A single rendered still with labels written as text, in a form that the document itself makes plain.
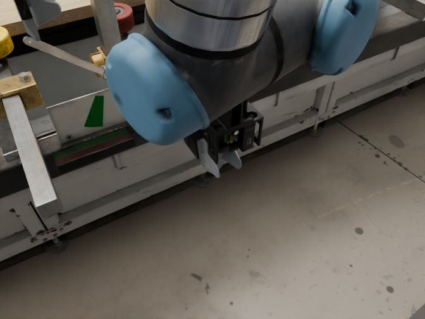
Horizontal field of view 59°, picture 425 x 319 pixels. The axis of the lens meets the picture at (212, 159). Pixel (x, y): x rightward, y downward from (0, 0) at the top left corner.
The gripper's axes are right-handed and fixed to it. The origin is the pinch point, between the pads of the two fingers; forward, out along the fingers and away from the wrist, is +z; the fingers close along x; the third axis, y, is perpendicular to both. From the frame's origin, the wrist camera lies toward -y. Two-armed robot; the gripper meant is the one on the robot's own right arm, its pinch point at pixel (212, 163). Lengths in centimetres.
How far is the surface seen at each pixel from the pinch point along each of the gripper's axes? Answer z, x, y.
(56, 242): 79, -35, -57
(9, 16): -7, -19, -52
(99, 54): -4.3, -6.8, -33.3
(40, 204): -2.3, -25.7, -3.5
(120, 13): -7.8, 1.1, -40.7
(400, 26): 13, 85, -31
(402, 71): 65, 145, -57
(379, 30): 13, 78, -32
